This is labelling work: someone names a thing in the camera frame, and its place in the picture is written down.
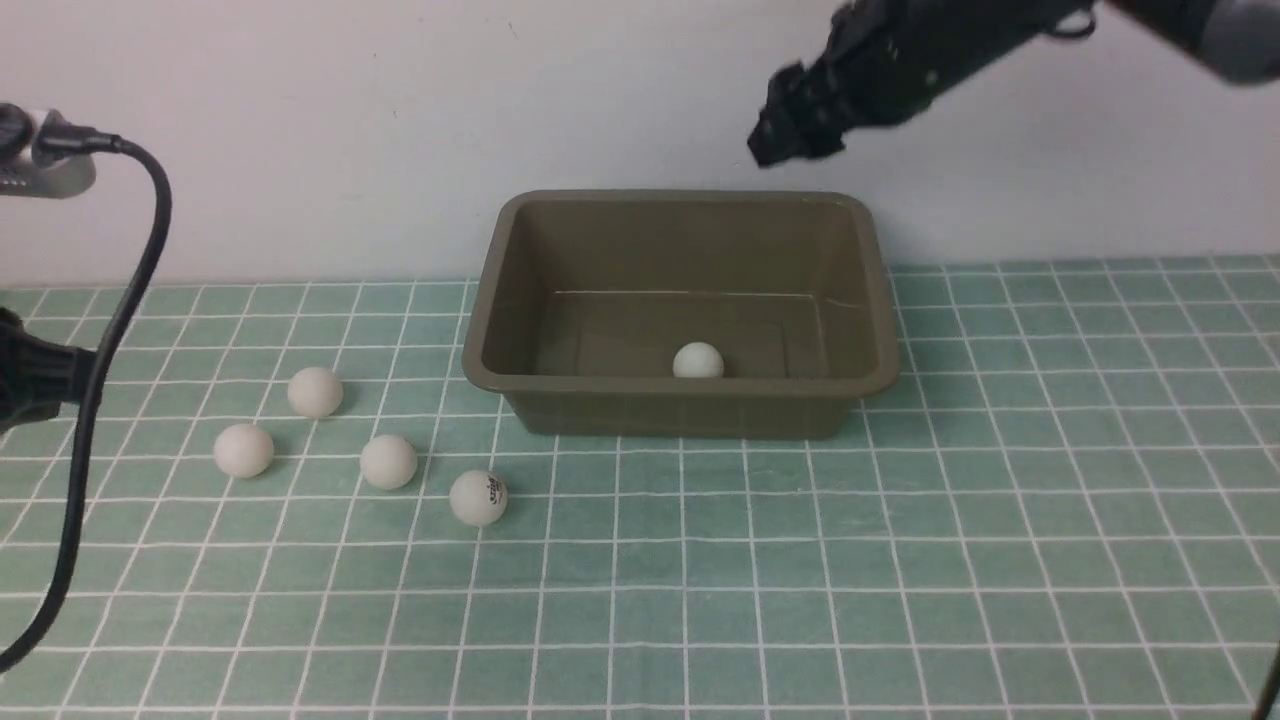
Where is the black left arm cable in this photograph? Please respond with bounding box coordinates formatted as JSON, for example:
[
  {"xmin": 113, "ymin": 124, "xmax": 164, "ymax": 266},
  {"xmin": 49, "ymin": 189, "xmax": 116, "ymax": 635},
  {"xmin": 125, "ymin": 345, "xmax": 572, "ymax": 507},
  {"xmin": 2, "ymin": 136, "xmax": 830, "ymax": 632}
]
[{"xmin": 0, "ymin": 135, "xmax": 173, "ymax": 673}]

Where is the white ping-pong ball with logo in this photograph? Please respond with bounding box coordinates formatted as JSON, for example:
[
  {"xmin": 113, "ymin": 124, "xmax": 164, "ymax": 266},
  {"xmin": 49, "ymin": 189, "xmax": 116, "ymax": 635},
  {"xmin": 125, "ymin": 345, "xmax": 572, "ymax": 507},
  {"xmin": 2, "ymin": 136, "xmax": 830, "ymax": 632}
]
[{"xmin": 448, "ymin": 470, "xmax": 509, "ymax": 528}]

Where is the olive green plastic bin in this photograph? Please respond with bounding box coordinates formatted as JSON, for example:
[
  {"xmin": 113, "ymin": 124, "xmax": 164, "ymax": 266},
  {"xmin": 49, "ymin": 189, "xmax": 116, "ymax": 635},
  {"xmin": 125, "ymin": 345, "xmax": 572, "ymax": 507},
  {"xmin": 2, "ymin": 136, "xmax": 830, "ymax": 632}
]
[{"xmin": 462, "ymin": 190, "xmax": 902, "ymax": 439}]

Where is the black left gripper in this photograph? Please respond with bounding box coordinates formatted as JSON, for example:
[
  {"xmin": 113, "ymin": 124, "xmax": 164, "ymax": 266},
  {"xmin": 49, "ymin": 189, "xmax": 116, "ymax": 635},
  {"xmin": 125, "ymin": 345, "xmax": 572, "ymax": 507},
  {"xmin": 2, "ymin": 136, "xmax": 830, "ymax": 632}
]
[{"xmin": 1, "ymin": 307, "xmax": 97, "ymax": 433}]

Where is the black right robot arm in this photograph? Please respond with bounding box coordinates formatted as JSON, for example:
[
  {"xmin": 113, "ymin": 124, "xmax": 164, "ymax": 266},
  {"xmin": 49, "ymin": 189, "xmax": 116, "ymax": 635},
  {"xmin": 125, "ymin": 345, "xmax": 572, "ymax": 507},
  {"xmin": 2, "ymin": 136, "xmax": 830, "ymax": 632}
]
[{"xmin": 748, "ymin": 1, "xmax": 1279, "ymax": 168}]

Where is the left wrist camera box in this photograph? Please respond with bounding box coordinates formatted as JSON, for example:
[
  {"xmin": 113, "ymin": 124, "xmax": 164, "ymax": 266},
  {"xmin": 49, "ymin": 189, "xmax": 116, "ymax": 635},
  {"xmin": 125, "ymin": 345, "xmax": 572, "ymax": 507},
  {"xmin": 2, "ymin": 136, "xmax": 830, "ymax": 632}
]
[{"xmin": 1, "ymin": 102, "xmax": 125, "ymax": 200}]

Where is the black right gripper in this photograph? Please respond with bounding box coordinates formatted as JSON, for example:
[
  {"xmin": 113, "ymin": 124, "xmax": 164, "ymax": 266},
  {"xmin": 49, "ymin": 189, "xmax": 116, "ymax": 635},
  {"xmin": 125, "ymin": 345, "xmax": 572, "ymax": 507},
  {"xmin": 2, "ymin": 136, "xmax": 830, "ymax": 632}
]
[{"xmin": 748, "ymin": 1, "xmax": 1096, "ymax": 168}]

